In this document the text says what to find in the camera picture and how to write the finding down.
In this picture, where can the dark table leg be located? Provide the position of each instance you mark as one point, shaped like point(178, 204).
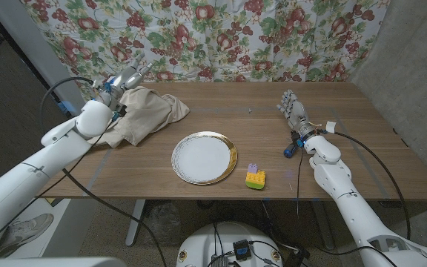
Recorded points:
point(322, 226)

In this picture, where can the white table leg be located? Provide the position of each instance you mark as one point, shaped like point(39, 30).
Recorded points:
point(135, 222)

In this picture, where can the beige jacket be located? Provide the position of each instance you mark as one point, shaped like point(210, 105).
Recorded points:
point(147, 111)

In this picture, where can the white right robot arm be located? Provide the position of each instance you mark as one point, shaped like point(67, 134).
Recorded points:
point(339, 185)

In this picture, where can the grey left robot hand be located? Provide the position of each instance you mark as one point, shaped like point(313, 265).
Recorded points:
point(119, 83)

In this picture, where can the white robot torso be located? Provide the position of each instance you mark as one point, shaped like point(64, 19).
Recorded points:
point(202, 244)

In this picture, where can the floral fruit print backdrop cloth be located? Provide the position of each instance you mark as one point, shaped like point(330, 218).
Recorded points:
point(217, 37)

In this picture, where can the grey sneaker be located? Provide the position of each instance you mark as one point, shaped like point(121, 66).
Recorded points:
point(24, 231)

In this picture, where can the black device on torso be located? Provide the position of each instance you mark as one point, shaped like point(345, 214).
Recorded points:
point(242, 249)

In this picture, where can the blue object by wall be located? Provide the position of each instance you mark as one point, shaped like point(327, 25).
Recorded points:
point(65, 107)

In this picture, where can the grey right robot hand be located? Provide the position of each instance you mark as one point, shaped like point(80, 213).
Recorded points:
point(297, 113)

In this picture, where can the purple orange green toy bricks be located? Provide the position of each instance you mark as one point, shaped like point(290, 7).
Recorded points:
point(255, 178)

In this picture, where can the gold-rimmed paper plate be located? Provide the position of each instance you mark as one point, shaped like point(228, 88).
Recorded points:
point(204, 157)

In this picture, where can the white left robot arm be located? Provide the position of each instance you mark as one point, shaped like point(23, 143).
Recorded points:
point(50, 155)

